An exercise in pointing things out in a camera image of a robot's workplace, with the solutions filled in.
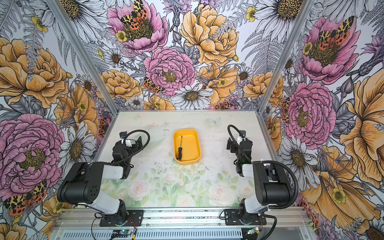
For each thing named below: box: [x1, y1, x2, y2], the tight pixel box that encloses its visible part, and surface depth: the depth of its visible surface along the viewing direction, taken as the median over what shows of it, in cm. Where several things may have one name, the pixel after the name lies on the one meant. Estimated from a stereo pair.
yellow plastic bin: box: [173, 128, 202, 166], surface depth 104 cm
